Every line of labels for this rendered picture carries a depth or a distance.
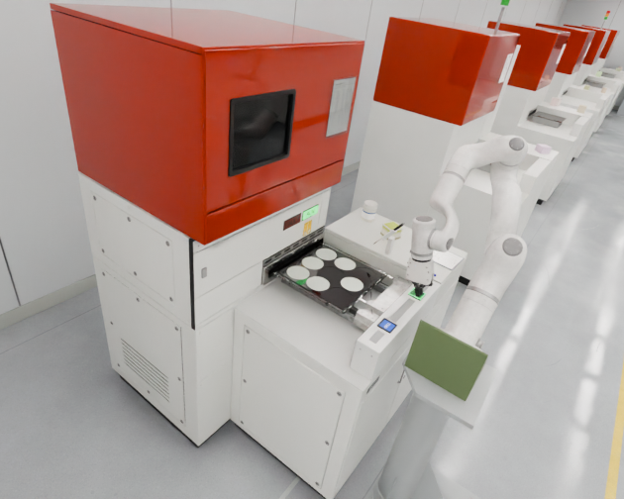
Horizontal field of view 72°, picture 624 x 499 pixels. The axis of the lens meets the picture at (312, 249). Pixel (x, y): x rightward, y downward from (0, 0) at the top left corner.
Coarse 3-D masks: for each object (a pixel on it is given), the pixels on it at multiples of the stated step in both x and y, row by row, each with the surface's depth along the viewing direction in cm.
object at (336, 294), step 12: (312, 252) 204; (336, 252) 207; (300, 264) 194; (324, 264) 197; (360, 264) 201; (288, 276) 186; (312, 276) 188; (324, 276) 189; (336, 276) 190; (348, 276) 191; (360, 276) 193; (372, 276) 194; (336, 288) 183; (336, 300) 176; (348, 300) 177
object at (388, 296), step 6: (390, 288) 191; (396, 288) 192; (402, 288) 192; (384, 294) 187; (390, 294) 188; (396, 294) 188; (378, 300) 183; (384, 300) 184; (390, 300) 184; (384, 306) 180; (354, 324) 172; (360, 324) 170; (366, 324) 169
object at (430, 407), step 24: (432, 384) 156; (480, 384) 158; (408, 408) 173; (432, 408) 161; (456, 408) 148; (480, 408) 149; (408, 432) 174; (432, 432) 168; (408, 456) 178; (384, 480) 196; (408, 480) 186; (432, 480) 186
